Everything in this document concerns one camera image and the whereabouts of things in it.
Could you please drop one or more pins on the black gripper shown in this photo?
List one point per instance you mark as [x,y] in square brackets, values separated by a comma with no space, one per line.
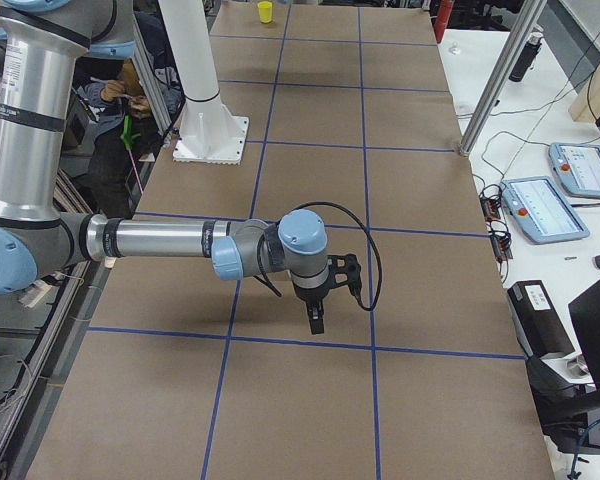
[310,296]

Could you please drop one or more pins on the yellow plastic cup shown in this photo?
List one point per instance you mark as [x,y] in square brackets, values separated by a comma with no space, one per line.
[265,11]

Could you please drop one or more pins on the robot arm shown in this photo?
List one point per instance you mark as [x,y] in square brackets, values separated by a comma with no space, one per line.
[44,41]

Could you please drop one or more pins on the black box with label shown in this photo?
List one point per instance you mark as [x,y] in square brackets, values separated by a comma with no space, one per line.
[538,326]

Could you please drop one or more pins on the near teach pendant tablet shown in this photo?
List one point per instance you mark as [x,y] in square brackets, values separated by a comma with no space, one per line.
[542,211]

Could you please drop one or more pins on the teach pendant tablet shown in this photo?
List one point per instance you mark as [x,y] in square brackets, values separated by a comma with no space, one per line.
[542,211]
[577,167]

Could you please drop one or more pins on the seated person in dark jacket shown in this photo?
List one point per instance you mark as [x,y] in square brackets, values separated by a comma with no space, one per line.
[126,129]

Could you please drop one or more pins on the far teach pendant tablet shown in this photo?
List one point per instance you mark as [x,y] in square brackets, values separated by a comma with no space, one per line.
[577,167]

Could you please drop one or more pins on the red cylinder bottle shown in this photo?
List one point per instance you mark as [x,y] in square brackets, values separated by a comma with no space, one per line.
[444,12]

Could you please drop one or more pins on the black bottle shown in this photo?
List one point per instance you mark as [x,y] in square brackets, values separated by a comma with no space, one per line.
[526,57]

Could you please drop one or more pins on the black wrist camera on gripper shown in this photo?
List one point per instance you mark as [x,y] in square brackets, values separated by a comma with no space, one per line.
[345,270]

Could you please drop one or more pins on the white camera pillar stand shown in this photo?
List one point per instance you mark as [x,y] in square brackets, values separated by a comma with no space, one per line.
[208,132]

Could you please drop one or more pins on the aluminium frame post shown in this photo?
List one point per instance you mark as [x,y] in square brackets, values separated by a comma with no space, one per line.
[522,28]

